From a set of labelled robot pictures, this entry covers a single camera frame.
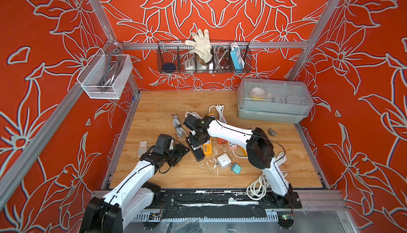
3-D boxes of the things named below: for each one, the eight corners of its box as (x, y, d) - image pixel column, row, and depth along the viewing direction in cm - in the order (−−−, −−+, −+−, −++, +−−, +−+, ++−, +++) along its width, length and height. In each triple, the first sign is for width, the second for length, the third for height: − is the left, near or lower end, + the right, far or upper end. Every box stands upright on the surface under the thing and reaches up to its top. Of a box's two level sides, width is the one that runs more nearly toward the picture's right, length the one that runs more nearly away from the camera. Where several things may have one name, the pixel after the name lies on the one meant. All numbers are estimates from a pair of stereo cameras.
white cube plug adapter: (221, 170, 84) (222, 166, 80) (216, 160, 87) (217, 157, 83) (230, 165, 85) (232, 161, 81) (225, 156, 89) (226, 152, 85)
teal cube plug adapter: (230, 169, 84) (230, 168, 82) (233, 163, 86) (234, 161, 84) (238, 175, 82) (239, 174, 80) (241, 168, 84) (242, 167, 82)
